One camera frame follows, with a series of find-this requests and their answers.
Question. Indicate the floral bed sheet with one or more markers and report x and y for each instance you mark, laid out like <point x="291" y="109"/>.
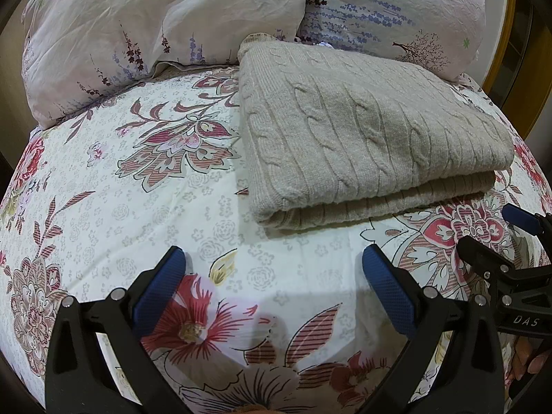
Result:
<point x="129" y="207"/>

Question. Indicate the wooden bed frame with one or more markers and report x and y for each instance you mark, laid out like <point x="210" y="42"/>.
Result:
<point x="513" y="43"/>

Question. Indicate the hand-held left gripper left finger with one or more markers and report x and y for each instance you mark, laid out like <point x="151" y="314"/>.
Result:
<point x="161" y="282"/>

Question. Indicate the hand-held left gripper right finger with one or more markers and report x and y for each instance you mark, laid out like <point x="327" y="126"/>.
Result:
<point x="388" y="282"/>

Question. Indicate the pink floral pillow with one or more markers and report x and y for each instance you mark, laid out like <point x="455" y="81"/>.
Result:
<point x="142" y="30"/>

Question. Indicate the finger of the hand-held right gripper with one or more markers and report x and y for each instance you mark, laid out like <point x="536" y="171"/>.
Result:
<point x="519" y="218"/>
<point x="483" y="252"/>

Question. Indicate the person's right hand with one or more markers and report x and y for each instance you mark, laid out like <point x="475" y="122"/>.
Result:
<point x="532" y="360"/>

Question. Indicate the pale blue floral pillow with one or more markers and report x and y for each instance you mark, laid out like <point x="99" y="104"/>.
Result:
<point x="396" y="13"/>

